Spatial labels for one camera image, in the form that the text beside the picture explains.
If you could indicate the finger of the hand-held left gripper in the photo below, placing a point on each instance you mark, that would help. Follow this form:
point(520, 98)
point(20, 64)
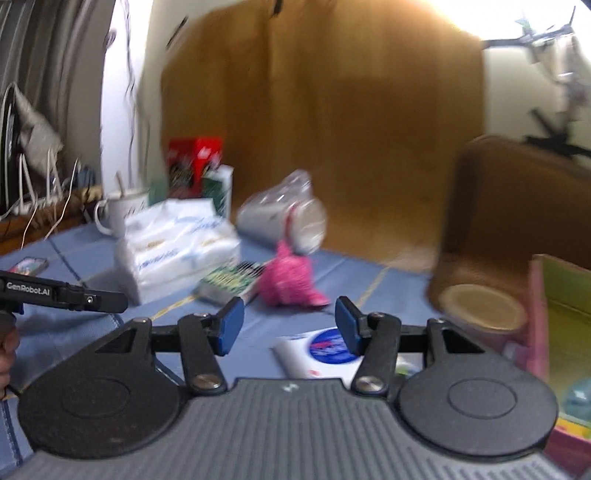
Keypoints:
point(97, 301)

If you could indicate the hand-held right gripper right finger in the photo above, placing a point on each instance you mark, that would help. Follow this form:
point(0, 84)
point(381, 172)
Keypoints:
point(348, 325)

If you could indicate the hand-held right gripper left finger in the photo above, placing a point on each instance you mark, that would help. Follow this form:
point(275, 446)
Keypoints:
point(229, 325)

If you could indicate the pink knitted pouch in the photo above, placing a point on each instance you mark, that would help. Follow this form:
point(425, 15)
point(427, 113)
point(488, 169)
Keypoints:
point(288, 277)

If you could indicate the pink tin box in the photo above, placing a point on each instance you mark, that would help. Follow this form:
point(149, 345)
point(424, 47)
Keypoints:
point(568, 332)

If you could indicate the person's left hand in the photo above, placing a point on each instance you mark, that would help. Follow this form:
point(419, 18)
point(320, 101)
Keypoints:
point(7, 346)

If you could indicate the smartphone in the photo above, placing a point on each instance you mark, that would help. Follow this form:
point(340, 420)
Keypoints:
point(28, 266)

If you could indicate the blue tablecloth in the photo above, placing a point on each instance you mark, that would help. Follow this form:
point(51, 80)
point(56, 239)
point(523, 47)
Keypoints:
point(69, 332)

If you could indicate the white box with blue sticker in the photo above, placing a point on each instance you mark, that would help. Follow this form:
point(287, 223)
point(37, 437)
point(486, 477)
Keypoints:
point(318, 355)

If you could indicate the green scouring pad pack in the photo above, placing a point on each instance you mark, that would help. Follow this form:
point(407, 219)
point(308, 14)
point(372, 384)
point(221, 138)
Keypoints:
point(226, 281)

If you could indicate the white enamel mug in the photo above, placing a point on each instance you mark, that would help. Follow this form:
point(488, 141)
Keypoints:
point(124, 210)

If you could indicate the white tissue pack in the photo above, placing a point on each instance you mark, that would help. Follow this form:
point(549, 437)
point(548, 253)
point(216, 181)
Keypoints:
point(175, 244)

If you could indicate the white router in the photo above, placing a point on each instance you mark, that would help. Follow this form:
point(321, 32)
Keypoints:
point(39, 194)

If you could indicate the spoon in mug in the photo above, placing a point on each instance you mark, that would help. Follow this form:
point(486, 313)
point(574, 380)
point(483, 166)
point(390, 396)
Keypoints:
point(121, 182)

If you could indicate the plastic-wrapped white cup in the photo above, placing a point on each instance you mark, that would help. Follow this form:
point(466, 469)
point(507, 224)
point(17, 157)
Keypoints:
point(277, 212)

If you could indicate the snack can with yellow lid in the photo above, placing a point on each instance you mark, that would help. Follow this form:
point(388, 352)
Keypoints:
point(480, 309)

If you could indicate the green and white carton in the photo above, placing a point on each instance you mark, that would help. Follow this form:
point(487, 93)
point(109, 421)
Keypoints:
point(219, 189)

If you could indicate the grey patterned cloth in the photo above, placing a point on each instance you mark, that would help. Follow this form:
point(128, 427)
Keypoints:
point(39, 129)

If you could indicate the red tin canister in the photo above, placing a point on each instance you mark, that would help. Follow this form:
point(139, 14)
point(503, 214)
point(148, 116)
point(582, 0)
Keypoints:
point(194, 157)

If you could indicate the brown chair back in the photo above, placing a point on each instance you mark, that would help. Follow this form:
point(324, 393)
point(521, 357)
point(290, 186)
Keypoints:
point(508, 207)

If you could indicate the wood-pattern board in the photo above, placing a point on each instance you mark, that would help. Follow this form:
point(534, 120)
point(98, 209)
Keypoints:
point(332, 115)

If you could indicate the grey curtain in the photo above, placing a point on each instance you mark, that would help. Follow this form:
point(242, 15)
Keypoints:
point(51, 60)

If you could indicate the black tape cross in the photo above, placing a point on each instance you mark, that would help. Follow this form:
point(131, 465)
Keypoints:
point(554, 134)

